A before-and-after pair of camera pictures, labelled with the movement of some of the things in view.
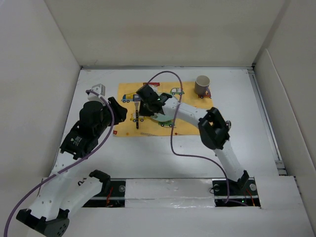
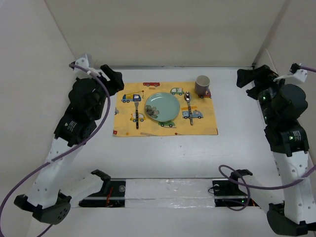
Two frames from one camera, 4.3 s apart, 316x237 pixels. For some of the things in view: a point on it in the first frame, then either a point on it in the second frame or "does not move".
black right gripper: (143, 111) to (262, 75)
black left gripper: (119, 112) to (115, 84)
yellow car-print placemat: (135, 124) does not move
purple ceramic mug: (202, 85) does not move
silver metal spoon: (228, 124) to (187, 97)
